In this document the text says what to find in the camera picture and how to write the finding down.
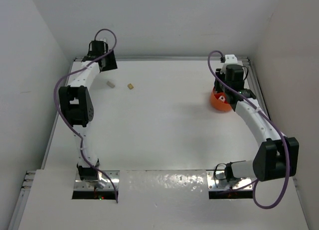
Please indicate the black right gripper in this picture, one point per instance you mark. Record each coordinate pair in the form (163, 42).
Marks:
(97, 51)

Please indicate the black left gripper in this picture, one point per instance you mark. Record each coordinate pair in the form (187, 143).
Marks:
(219, 87)

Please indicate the pink mini stapler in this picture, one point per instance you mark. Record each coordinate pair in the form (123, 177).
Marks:
(222, 99)

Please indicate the beige rectangular eraser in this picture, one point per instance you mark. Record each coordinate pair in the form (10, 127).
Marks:
(110, 84)

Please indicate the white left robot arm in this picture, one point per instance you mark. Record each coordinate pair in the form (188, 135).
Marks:
(277, 154)

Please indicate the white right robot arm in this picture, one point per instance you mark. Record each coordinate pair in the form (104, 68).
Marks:
(76, 105)

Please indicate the orange round divided container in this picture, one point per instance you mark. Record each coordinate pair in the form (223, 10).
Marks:
(217, 104)

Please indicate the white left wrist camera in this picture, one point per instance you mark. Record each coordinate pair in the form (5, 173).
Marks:
(229, 59)

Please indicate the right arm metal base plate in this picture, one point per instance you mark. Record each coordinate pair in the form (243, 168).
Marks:
(217, 182)

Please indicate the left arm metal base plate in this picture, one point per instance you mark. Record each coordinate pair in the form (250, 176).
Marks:
(101, 184)

